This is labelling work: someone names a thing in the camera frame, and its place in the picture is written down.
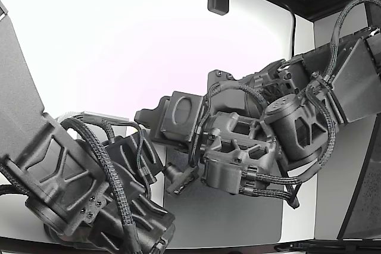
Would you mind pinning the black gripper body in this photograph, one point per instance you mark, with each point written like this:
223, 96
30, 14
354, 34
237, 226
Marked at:
181, 117

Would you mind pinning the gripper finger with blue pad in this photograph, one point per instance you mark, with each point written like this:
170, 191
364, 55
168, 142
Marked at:
154, 120

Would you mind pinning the dark grey idle robot arm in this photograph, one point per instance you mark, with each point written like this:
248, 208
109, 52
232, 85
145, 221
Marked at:
21, 102

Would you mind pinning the grey rectangular mat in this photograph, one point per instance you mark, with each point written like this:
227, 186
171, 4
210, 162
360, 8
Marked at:
223, 218

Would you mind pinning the black metal strut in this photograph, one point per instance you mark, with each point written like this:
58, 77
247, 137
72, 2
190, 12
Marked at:
351, 203

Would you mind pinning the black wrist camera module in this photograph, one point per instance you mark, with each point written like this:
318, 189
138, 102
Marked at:
178, 179

